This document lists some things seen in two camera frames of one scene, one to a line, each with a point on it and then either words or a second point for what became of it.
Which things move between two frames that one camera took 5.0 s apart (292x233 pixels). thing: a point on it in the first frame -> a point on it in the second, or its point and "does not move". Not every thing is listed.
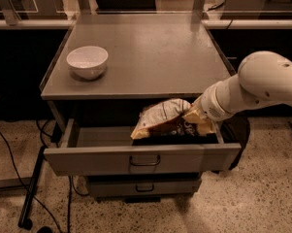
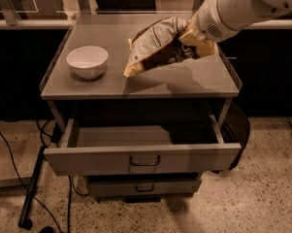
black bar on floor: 24,220 does not move
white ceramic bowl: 87,61 does not move
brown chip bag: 166,119 -> 158,43
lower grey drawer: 160,184 does not move
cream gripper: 210,106 -> 210,22
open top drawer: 112,150 does not move
